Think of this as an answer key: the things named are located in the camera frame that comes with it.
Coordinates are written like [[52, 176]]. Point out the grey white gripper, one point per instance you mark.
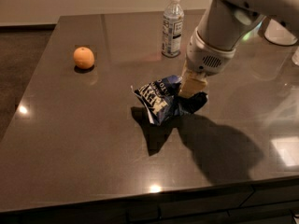
[[207, 57]]

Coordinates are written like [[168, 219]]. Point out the blue potato chip bag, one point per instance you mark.
[[162, 102]]

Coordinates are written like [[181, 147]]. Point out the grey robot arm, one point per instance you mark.
[[225, 22]]

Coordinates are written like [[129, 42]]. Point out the clear plastic water bottle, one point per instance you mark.
[[172, 29]]

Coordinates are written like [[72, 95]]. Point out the white kettle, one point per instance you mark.
[[277, 34]]

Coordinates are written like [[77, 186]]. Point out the orange fruit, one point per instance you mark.
[[83, 58]]

